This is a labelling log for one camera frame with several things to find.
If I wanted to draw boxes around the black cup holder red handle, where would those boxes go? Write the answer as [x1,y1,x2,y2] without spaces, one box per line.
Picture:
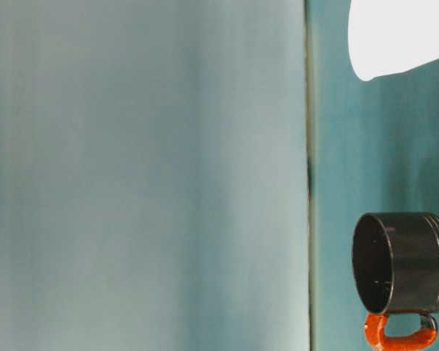
[352,211,439,348]

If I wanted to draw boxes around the white paper cup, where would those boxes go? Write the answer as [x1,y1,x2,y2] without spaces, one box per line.
[347,0,439,82]

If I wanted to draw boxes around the blue-green table cloth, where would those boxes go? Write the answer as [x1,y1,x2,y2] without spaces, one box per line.
[309,0,439,351]

